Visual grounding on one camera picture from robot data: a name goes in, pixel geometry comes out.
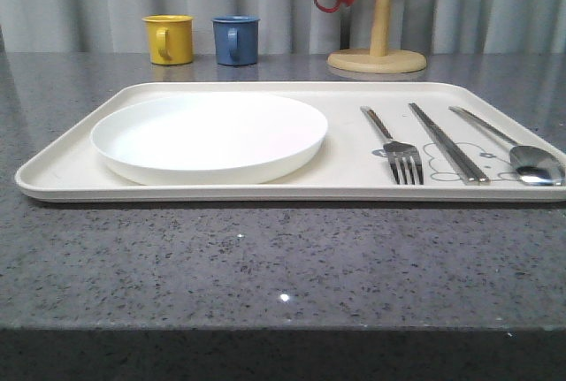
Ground white round plate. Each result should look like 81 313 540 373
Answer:
90 92 328 186

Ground blue enamel mug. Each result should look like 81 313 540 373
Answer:
212 15 260 66

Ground silver metal chopsticks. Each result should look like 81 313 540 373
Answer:
409 103 491 186

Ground cream rabbit serving tray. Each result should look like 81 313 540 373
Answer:
15 82 565 202

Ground silver metal fork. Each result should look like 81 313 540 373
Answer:
360 106 425 185

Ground silver metal spoon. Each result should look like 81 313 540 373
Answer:
448 106 565 187

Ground wooden mug tree stand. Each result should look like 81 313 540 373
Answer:
327 0 427 74

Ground yellow enamel mug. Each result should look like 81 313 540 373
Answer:
142 15 194 65

